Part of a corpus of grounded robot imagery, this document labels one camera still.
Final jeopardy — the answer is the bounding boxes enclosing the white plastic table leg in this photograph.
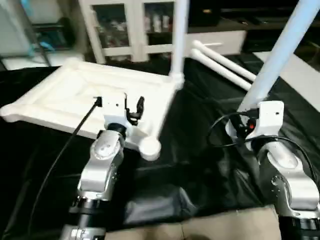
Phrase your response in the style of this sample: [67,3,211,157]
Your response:
[189,49,253,92]
[169,0,191,85]
[225,0,320,140]
[192,41,257,82]

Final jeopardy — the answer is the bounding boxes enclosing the white plastic table top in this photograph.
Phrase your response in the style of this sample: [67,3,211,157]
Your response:
[0,57,186,162]

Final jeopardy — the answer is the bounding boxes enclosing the black work mat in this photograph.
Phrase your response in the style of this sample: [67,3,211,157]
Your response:
[0,52,320,240]

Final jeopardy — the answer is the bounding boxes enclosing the white glass door cabinet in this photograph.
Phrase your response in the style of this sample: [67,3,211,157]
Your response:
[79,0,177,63]

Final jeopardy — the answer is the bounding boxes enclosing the white drawer unit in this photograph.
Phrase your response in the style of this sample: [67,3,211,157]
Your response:
[186,30,247,57]

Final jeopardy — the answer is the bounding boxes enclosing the teal plastic object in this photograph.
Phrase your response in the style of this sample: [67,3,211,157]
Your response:
[30,36,57,53]

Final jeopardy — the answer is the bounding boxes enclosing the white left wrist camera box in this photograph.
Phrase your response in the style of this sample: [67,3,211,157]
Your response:
[101,92,129,132]

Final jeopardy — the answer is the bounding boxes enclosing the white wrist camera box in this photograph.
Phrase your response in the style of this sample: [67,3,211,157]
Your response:
[254,101,286,138]
[101,92,129,132]

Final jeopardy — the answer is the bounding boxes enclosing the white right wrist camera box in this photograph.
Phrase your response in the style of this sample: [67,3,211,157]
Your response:
[254,101,286,138]

